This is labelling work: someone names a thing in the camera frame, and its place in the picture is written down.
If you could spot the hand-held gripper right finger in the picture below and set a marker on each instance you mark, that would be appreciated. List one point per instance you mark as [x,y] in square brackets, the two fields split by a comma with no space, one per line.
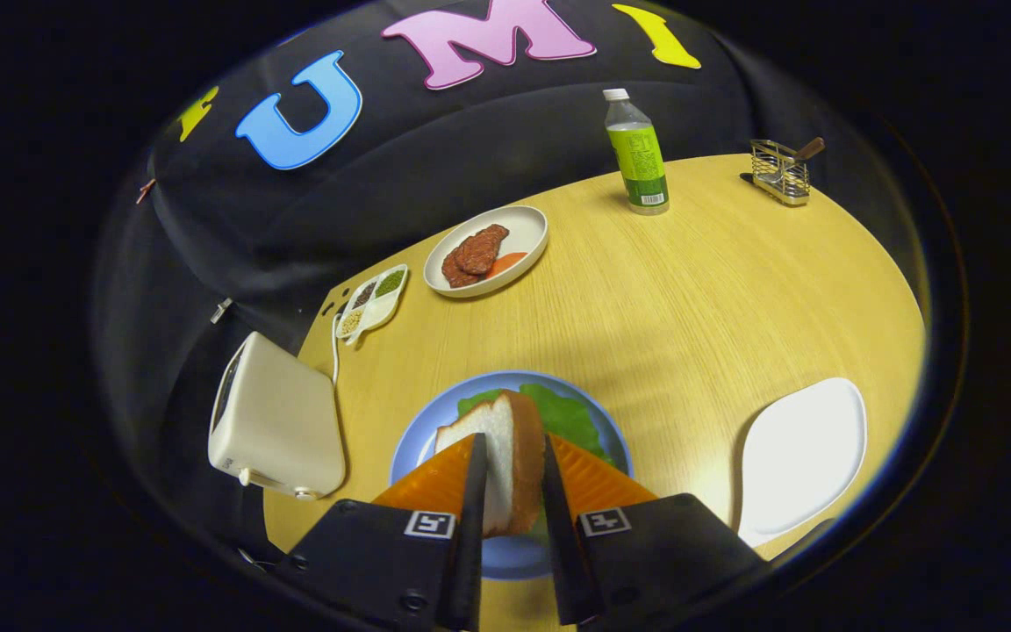
[562,544]

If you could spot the bread slice with brown crust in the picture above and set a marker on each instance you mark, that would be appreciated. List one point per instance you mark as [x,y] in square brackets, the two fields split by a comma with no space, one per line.
[501,456]

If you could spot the green lettuce leaf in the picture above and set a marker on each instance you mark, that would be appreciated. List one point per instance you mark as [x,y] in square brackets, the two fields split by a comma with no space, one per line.
[571,417]

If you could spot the clear bottle with green label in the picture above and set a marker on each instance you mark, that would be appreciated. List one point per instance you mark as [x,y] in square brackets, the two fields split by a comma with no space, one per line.
[641,167]

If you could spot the blue plate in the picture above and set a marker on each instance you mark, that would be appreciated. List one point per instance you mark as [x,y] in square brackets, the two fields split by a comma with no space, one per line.
[514,557]

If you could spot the silver cloth clip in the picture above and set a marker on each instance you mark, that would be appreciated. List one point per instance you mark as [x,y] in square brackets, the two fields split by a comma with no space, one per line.
[221,310]

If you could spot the brown meat patty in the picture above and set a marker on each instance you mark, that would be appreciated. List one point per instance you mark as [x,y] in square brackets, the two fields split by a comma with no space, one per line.
[481,250]
[455,274]

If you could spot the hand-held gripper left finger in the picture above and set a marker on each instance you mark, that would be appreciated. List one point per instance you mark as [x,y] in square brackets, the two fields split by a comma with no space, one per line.
[472,535]

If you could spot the white toaster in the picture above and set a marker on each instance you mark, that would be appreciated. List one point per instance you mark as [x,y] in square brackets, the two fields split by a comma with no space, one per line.
[277,421]

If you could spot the red tomato slice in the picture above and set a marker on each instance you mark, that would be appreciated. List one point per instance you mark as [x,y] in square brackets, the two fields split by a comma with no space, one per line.
[510,260]

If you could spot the round white plate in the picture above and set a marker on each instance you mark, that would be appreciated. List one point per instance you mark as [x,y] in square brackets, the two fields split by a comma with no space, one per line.
[519,230]

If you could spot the white leaf-shaped plate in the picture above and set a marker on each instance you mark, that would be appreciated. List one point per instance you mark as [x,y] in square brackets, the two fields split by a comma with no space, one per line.
[799,456]

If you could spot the orange cloth clip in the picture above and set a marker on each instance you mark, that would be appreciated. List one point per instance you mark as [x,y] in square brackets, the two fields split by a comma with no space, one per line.
[146,190]

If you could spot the white divided seasoning dish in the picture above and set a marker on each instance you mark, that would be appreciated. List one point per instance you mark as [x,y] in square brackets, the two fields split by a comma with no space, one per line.
[374,312]

